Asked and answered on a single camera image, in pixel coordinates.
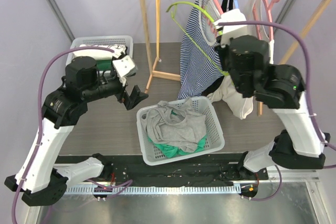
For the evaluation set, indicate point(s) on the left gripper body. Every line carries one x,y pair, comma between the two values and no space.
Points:
120,95

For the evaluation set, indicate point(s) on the grey tank top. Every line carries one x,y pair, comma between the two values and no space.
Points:
173,127

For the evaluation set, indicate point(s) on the green tank top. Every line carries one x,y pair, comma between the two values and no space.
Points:
178,149

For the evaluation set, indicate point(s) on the blue striped tank top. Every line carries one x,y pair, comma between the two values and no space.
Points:
200,64

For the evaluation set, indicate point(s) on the lime green hanger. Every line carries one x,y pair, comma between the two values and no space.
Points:
173,9

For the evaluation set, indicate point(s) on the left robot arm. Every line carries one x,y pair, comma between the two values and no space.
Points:
83,83

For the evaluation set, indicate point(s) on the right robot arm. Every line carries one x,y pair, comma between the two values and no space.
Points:
282,89

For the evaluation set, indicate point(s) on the black tank top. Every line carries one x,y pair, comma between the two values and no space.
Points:
215,85

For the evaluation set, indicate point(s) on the white tank top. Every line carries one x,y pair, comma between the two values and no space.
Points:
240,107

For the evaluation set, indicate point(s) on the pink hanger right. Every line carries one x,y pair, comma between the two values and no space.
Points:
258,6

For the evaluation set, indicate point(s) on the dark green folded cloth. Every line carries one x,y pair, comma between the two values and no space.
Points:
104,65

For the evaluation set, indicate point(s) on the white folded cloth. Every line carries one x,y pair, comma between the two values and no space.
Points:
98,54

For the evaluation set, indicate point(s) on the white plastic basket centre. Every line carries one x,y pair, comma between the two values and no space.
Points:
173,131

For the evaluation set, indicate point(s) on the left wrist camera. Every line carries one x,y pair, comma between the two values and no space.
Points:
124,67

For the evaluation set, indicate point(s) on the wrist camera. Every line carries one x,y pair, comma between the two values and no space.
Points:
232,31
124,67

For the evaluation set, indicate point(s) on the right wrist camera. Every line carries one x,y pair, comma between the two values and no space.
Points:
232,31

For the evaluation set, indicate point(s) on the white cable duct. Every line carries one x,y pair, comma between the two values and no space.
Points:
87,189

